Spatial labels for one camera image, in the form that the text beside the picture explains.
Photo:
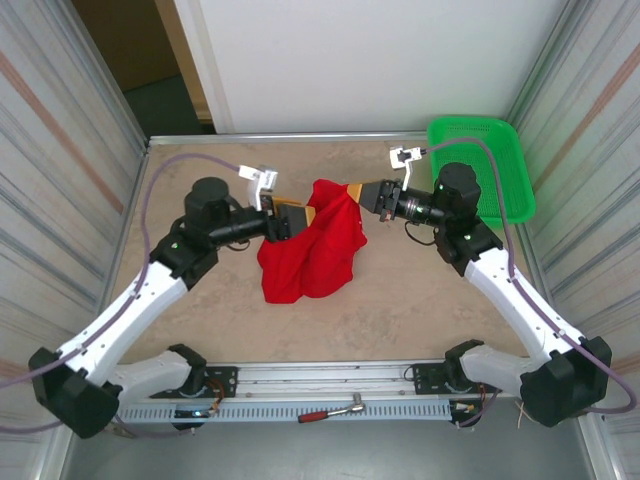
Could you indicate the red printed t-shirt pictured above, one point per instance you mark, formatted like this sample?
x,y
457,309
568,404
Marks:
x,y
310,260

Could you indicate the green plastic basket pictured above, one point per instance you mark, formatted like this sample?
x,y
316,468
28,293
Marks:
x,y
505,170

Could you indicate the brown wooden door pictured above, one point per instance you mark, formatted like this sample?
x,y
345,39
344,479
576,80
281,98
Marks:
x,y
125,40

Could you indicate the aluminium table border frame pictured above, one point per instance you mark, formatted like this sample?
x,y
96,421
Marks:
x,y
300,136

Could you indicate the white door frame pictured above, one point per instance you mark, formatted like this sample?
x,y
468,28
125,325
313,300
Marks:
x,y
210,75

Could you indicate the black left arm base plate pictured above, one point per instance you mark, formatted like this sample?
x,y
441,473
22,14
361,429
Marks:
x,y
225,380

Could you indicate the aluminium mounting rail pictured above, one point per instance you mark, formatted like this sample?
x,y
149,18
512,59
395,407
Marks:
x,y
325,380

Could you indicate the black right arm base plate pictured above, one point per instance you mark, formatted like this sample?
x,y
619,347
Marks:
x,y
425,377

